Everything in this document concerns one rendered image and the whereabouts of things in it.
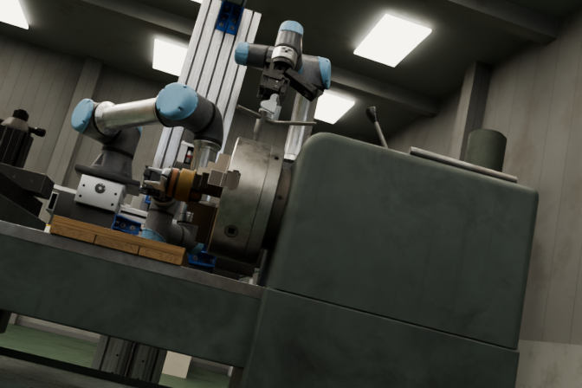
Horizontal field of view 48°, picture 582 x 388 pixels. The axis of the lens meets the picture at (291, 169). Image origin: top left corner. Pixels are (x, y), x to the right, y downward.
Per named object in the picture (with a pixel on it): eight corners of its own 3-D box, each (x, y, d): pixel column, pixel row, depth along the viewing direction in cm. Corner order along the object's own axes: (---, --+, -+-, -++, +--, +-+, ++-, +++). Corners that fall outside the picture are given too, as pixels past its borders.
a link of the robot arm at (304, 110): (268, 194, 248) (298, 57, 254) (307, 202, 246) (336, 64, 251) (261, 190, 237) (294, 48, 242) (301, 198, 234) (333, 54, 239)
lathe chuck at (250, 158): (240, 257, 185) (268, 150, 187) (241, 268, 153) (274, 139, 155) (209, 248, 184) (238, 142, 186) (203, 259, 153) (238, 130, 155)
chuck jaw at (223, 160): (234, 196, 173) (242, 167, 182) (237, 183, 170) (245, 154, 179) (194, 185, 173) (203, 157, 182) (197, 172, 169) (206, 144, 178)
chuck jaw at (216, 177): (237, 185, 167) (240, 171, 156) (232, 203, 166) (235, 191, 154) (195, 174, 167) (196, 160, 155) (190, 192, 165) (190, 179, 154)
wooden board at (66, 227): (184, 276, 181) (189, 262, 182) (180, 265, 146) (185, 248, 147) (78, 249, 179) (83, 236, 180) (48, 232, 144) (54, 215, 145)
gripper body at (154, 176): (137, 190, 171) (142, 198, 183) (169, 198, 172) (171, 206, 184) (145, 163, 173) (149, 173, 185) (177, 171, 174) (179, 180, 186)
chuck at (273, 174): (252, 260, 185) (280, 153, 187) (255, 272, 153) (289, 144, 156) (240, 257, 185) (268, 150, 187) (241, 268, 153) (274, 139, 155)
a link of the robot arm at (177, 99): (95, 146, 233) (212, 132, 203) (61, 130, 221) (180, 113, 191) (103, 115, 237) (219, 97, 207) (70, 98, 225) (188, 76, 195)
